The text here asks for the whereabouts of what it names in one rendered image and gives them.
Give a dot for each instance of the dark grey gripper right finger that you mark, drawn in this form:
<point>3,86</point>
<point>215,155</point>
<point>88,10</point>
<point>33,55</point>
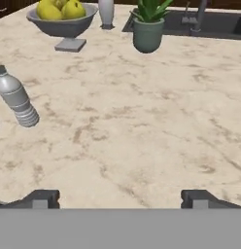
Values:
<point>195,198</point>

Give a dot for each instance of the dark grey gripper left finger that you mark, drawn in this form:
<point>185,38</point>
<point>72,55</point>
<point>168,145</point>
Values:
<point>44,198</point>

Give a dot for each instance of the grey plastic water bottle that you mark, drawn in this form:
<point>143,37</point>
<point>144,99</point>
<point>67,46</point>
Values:
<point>16,96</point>

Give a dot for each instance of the dark grey sink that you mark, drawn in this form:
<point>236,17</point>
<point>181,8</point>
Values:
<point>203,24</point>

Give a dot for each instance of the green potted aloe plant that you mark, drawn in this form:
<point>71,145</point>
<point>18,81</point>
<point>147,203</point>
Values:
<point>149,27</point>

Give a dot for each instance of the grey tap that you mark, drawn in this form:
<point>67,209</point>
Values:
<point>197,16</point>

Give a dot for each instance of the yellow pear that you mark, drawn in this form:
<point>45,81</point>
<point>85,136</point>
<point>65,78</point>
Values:
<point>73,9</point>
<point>59,3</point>
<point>49,12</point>

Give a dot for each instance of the white vase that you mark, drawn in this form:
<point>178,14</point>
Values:
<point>106,12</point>

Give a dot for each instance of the grey pedestal fruit bowl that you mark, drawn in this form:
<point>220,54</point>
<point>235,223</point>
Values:
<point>65,27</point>

